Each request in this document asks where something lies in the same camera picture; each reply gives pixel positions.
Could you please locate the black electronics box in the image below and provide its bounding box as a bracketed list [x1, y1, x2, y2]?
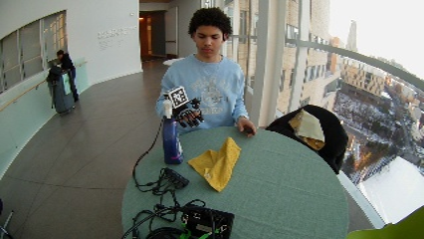
[181, 204, 236, 239]

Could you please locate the black cable hub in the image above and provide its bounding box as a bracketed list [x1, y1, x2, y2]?
[161, 167, 192, 190]

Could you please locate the metal stand leg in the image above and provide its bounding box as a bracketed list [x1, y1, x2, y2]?
[0, 198, 17, 239]

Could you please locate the the person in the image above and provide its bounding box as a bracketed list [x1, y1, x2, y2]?
[155, 7, 259, 137]

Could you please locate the lime green chair back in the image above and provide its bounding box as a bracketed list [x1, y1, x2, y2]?
[346, 205, 424, 239]

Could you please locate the wooden wall handrail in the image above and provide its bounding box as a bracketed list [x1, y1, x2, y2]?
[0, 79, 50, 113]

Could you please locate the black jacket on chair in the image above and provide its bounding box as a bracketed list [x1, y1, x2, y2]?
[265, 104, 350, 175]

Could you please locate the long black cable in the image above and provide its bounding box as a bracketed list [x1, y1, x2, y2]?
[132, 119, 167, 193]

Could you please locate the black cable bundle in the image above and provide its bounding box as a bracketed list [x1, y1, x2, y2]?
[122, 188, 208, 239]

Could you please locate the yellow cloth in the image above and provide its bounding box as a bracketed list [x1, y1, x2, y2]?
[188, 136, 243, 193]

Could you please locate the white marker cube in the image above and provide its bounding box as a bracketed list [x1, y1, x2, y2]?
[169, 86, 192, 110]

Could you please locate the blue spray bottle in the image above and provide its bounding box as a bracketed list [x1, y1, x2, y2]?
[163, 99, 187, 165]

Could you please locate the grey window railing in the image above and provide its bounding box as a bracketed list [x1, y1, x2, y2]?
[284, 38, 424, 92]

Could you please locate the green cable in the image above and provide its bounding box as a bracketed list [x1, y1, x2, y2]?
[179, 222, 223, 239]

